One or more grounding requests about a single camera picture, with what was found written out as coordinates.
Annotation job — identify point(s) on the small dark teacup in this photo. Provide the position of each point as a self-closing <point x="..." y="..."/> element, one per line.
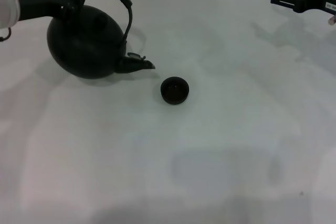
<point x="174" y="91"/>

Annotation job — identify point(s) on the black round teapot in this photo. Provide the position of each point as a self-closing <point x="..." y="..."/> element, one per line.
<point x="86" y="45"/>

